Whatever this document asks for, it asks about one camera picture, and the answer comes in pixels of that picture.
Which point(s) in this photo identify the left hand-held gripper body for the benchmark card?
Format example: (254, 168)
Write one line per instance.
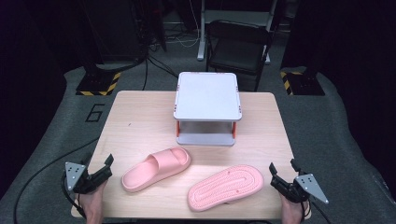
(75, 178)

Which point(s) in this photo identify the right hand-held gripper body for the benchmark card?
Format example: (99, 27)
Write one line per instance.
(303, 186)

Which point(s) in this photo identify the person's right hand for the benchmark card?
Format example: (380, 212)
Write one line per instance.
(291, 212)

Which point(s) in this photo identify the person's left hand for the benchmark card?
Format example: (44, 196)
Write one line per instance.
(92, 203)

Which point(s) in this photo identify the pink slipper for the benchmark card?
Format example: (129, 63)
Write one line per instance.
(155, 169)
(225, 187)

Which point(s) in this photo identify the white two-tier shoe rack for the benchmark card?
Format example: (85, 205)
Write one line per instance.
(207, 98)

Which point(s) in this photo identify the black metal stand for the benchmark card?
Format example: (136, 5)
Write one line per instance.
(93, 53)

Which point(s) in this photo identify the black folding chair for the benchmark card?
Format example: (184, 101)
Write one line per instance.
(238, 46)

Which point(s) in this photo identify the black yellow striped base plate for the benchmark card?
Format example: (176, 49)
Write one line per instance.
(303, 84)
(99, 84)

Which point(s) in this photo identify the white metal desk frame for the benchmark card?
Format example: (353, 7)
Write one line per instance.
(202, 34)

